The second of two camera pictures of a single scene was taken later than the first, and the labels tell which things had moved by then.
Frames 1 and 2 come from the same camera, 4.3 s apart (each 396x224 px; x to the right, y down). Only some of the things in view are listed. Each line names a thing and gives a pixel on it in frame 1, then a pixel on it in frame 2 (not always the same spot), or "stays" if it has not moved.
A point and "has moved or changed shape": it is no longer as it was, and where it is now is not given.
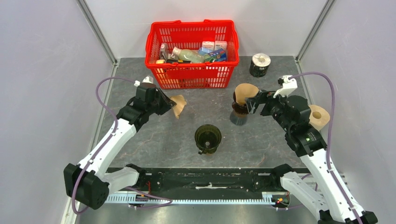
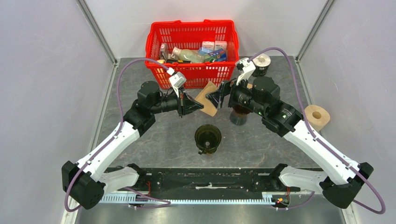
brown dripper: (240, 108) stays
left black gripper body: (161, 104) → (182, 109)
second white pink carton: (221, 44) stays
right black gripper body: (267, 97) → (239, 94)
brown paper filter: (180, 103) has moved or changed shape
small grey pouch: (164, 51) stays
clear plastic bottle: (194, 56) stays
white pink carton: (208, 45) stays
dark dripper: (208, 137) stays
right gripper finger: (252, 101) → (217, 95)
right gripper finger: (252, 109) → (220, 101)
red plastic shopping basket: (179, 33) stays
